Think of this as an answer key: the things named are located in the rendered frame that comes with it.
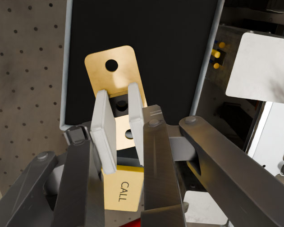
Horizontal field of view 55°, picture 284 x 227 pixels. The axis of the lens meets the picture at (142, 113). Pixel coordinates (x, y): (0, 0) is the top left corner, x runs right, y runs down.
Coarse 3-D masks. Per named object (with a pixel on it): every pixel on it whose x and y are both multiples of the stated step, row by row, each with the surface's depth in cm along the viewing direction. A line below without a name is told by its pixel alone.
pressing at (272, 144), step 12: (264, 108) 47; (276, 108) 48; (252, 120) 50; (264, 120) 48; (276, 120) 49; (252, 132) 49; (264, 132) 50; (276, 132) 50; (252, 144) 50; (264, 144) 51; (276, 144) 51; (252, 156) 51; (264, 156) 52; (276, 156) 52; (276, 168) 53
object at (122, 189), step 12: (120, 168) 32; (132, 168) 32; (108, 180) 32; (120, 180) 32; (132, 180) 32; (108, 192) 33; (120, 192) 33; (132, 192) 33; (108, 204) 33; (120, 204) 33; (132, 204) 34
